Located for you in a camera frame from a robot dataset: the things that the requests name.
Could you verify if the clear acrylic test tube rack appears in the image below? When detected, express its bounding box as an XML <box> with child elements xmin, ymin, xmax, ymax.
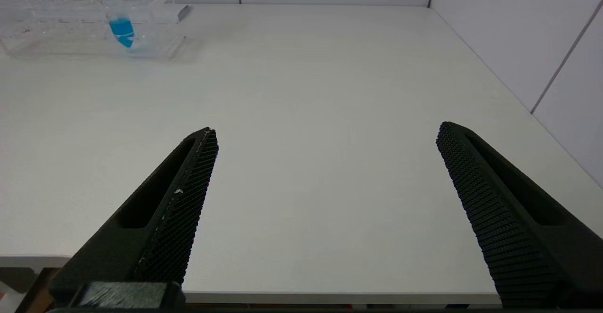
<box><xmin>0</xmin><ymin>0</ymin><xmax>187</xmax><ymax>60</ymax></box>

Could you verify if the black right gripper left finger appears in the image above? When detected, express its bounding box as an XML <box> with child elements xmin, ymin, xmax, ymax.
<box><xmin>47</xmin><ymin>127</ymin><xmax>219</xmax><ymax>304</ymax></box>

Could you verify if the test tube with blue pigment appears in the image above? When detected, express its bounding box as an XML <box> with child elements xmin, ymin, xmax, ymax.
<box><xmin>94</xmin><ymin>0</ymin><xmax>137</xmax><ymax>49</ymax></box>

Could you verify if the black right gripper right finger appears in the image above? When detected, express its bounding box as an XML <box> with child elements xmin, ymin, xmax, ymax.
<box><xmin>436</xmin><ymin>122</ymin><xmax>603</xmax><ymax>309</ymax></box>

